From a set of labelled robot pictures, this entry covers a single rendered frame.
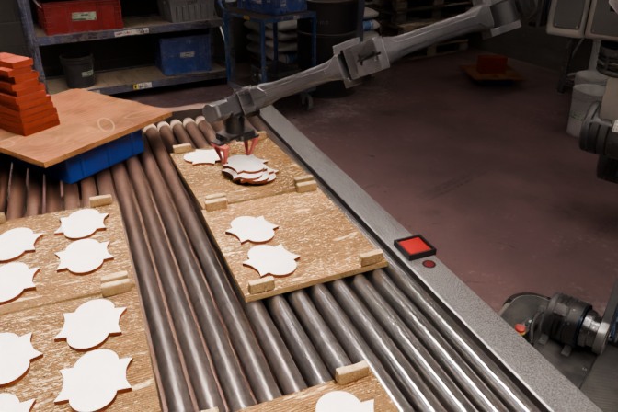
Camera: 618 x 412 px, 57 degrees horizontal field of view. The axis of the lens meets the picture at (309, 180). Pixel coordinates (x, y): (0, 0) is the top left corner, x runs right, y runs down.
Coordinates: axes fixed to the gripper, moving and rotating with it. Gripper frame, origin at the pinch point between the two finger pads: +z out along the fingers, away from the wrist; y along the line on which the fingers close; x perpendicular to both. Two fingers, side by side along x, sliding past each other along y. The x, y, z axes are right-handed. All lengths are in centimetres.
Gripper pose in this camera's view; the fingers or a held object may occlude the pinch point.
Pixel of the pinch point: (236, 158)
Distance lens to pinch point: 176.9
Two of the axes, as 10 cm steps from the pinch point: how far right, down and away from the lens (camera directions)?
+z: -0.2, 8.9, 4.5
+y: 7.0, -3.1, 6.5
